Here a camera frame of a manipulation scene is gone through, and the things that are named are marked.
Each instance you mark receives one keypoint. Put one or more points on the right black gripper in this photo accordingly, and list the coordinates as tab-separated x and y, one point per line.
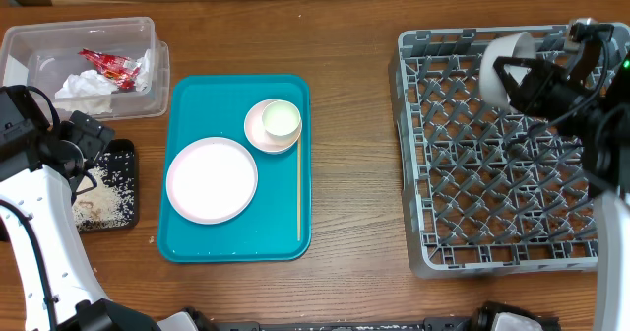
538	73

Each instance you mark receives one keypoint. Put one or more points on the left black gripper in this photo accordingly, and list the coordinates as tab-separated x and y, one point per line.
92	136

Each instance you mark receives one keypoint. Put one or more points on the grey bowl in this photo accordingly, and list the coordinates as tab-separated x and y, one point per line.
492	90

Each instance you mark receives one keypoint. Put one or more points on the white napkin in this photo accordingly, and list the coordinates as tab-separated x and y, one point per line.
89	92

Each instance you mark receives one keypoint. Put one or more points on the red snack wrapper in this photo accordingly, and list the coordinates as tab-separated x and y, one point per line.
124	72

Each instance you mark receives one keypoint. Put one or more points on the large pink plate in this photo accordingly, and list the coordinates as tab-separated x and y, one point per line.
211	181

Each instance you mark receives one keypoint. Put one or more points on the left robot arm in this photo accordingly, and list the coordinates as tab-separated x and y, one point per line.
60	287

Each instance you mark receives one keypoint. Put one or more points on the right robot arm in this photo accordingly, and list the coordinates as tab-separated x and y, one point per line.
602	125

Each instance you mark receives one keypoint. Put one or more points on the clear plastic waste bin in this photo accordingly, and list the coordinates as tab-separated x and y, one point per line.
44	55

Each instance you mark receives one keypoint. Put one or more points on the grey dishwasher rack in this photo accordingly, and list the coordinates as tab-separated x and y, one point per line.
488	191

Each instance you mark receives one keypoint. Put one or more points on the black rectangular tray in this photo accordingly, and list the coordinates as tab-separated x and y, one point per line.
41	204

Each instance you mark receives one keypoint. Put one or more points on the spilled rice pile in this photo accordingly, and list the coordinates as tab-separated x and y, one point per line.
111	205

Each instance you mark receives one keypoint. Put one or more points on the small pink saucer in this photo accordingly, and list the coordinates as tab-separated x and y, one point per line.
257	136

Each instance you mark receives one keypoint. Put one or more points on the white cup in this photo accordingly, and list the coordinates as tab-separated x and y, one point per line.
281	120

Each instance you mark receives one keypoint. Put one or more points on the wooden chopstick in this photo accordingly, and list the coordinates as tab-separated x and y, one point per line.
298	189

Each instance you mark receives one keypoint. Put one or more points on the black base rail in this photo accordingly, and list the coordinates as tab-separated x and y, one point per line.
490	316

